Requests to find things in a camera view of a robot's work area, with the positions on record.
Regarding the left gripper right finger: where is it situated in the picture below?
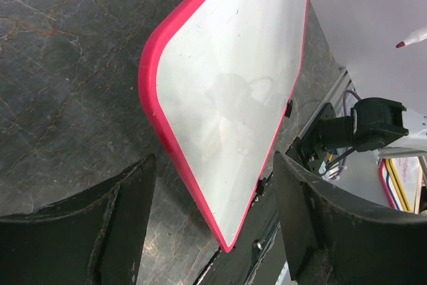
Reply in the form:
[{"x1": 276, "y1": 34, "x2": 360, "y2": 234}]
[{"x1": 273, "y1": 152, "x2": 426, "y2": 284}]

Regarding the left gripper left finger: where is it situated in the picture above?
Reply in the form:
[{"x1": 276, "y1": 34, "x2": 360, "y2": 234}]
[{"x1": 1, "y1": 154, "x2": 156, "y2": 284}]

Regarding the pink framed whiteboard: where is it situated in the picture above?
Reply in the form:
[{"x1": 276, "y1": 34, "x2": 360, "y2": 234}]
[{"x1": 138, "y1": 0, "x2": 309, "y2": 252}]

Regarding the white pink marker pen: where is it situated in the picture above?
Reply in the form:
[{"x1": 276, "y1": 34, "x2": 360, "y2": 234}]
[{"x1": 395, "y1": 26, "x2": 427, "y2": 49}]

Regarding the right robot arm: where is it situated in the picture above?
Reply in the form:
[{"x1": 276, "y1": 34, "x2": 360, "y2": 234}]
[{"x1": 292, "y1": 97, "x2": 426, "y2": 175}]

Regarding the black whiteboard foot clip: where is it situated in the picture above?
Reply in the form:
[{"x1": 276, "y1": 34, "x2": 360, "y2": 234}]
[{"x1": 284, "y1": 99, "x2": 294, "y2": 118}]

